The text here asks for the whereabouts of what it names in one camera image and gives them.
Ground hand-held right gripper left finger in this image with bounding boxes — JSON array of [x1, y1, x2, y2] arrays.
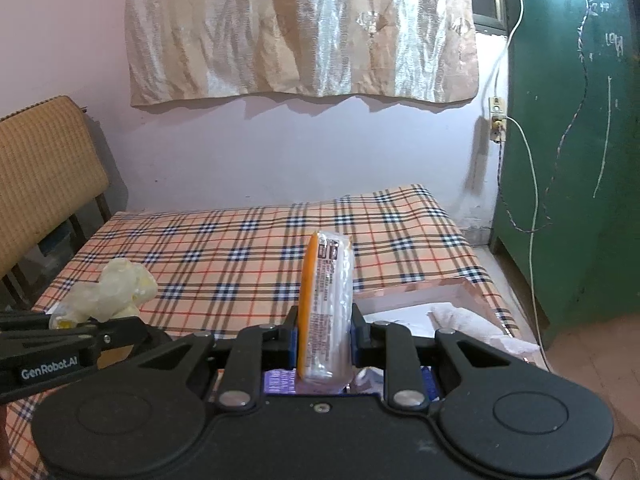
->
[[131, 305, 301, 408]]

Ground beige crinkled wall curtain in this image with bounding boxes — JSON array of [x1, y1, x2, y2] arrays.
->
[[124, 0, 480, 107]]

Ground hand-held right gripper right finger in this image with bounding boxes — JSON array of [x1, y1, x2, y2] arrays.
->
[[350, 305, 523, 408]]

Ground white textured cloth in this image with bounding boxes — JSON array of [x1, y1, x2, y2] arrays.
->
[[426, 301, 543, 361]]

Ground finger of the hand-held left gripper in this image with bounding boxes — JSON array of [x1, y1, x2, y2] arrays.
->
[[94, 316, 173, 361]]

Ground green door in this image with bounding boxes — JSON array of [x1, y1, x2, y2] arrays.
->
[[489, 0, 640, 356]]

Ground cardboard box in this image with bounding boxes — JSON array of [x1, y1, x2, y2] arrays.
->
[[352, 279, 546, 403]]

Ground orange and clear tissue packet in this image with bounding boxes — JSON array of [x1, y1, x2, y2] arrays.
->
[[298, 230, 354, 395]]

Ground beige woven headboard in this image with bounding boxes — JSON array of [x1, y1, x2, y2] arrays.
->
[[0, 95, 113, 311]]

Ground small blue box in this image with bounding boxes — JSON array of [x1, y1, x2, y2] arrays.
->
[[422, 366, 443, 403]]

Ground wall socket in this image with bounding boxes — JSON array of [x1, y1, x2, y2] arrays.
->
[[488, 96, 508, 143]]

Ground yellowish plastic gloves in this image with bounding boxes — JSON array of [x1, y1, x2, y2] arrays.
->
[[49, 257, 159, 331]]

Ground purple packet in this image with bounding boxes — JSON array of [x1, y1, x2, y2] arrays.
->
[[263, 367, 301, 396]]

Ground white charging cable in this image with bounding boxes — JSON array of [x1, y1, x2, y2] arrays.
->
[[492, 0, 551, 326]]

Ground twisted wire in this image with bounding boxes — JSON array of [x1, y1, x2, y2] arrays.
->
[[496, 0, 591, 233]]

